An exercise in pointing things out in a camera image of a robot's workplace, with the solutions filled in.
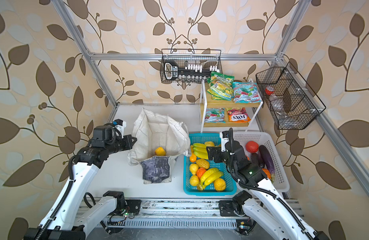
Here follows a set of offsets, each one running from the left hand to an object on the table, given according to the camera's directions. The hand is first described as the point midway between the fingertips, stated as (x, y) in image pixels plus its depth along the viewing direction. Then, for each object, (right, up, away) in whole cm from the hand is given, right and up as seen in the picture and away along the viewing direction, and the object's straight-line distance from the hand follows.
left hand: (136, 137), depth 74 cm
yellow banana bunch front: (+37, -21, +3) cm, 43 cm away
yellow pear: (+29, -18, +8) cm, 35 cm away
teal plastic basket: (+37, -27, +1) cm, 46 cm away
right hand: (+40, -6, 0) cm, 40 cm away
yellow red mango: (+9, -10, +14) cm, 20 cm away
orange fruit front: (+42, -25, +2) cm, 49 cm away
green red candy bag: (+42, +12, +15) cm, 46 cm away
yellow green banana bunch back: (+33, -10, +15) cm, 37 cm away
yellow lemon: (+39, -5, +15) cm, 42 cm away
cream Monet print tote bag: (+4, -5, +25) cm, 26 cm away
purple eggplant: (+71, -13, +9) cm, 73 cm away
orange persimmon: (+32, -19, +6) cm, 38 cm away
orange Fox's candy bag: (+56, +12, +15) cm, 59 cm away
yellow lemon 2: (+29, -24, +5) cm, 38 cm away
